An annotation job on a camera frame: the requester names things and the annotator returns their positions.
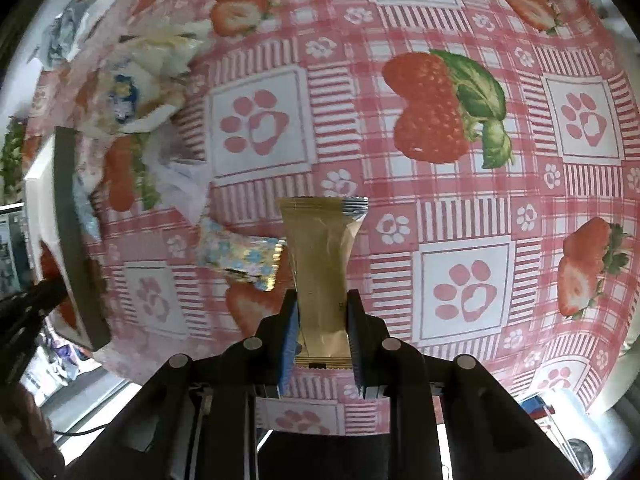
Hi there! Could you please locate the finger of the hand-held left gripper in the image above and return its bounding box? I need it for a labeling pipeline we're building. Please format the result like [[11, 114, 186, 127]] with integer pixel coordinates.
[[0, 279, 69, 328]]

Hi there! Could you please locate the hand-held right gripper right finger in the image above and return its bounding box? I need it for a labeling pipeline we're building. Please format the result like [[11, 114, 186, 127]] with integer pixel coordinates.
[[347, 289, 581, 480]]

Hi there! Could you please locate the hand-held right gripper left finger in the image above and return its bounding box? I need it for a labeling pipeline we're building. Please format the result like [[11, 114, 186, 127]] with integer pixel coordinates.
[[65, 289, 302, 480]]

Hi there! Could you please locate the white cardboard box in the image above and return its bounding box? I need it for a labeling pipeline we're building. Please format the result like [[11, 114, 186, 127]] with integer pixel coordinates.
[[22, 126, 114, 354]]

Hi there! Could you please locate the beige gold snack packet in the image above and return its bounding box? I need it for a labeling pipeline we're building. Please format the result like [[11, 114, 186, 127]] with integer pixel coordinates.
[[278, 196, 370, 372]]

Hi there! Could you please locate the person's left forearm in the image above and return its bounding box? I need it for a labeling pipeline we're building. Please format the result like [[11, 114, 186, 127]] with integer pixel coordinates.
[[0, 385, 63, 480]]

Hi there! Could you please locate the floral printed snack packet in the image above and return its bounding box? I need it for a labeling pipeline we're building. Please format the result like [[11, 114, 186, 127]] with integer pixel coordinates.
[[195, 217, 287, 292]]

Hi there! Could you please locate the green patterned object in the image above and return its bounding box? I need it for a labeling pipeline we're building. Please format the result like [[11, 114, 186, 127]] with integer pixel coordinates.
[[0, 119, 27, 202]]

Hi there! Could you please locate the clear white snack packet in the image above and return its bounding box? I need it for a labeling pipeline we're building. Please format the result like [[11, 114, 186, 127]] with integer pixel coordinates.
[[149, 130, 215, 227]]

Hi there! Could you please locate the white blue yellow snack packet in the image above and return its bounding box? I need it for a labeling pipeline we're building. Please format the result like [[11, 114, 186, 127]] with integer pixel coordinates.
[[82, 67, 190, 137]]

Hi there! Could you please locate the white round appliance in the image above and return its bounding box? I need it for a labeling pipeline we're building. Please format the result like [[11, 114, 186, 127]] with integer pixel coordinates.
[[540, 389, 628, 480]]

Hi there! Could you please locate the strawberry printed tablecloth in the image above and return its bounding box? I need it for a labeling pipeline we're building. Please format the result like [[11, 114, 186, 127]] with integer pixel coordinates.
[[25, 0, 640, 437]]

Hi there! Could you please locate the crinkled blue white packet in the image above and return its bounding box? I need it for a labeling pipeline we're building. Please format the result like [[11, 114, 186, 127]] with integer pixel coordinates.
[[46, 0, 125, 70]]

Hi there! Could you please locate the cream white snack packet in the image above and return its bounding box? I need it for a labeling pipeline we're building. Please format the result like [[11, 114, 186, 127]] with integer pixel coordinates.
[[117, 22, 215, 80]]

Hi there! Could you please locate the black cable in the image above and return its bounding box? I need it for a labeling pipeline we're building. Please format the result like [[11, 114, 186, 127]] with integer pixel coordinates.
[[52, 422, 108, 437]]

